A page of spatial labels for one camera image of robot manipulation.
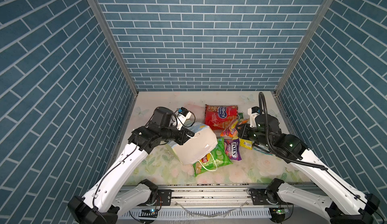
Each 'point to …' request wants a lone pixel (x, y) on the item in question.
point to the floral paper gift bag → (195, 148)
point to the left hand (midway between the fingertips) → (196, 134)
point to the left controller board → (151, 213)
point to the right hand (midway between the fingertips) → (237, 127)
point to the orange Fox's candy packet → (231, 130)
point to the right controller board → (277, 214)
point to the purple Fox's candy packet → (232, 149)
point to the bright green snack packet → (217, 159)
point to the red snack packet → (217, 117)
